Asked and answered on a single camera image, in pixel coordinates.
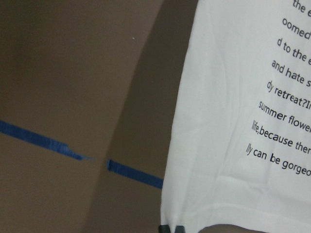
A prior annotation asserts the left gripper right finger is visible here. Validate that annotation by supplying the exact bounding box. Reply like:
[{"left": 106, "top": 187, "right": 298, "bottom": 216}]
[{"left": 174, "top": 225, "right": 186, "bottom": 233}]

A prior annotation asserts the white printed t-shirt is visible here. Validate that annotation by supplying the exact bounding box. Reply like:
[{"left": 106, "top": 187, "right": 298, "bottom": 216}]
[{"left": 161, "top": 0, "right": 311, "bottom": 233}]

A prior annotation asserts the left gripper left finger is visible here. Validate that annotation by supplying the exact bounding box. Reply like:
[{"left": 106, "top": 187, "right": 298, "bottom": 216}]
[{"left": 158, "top": 225, "right": 171, "bottom": 233}]

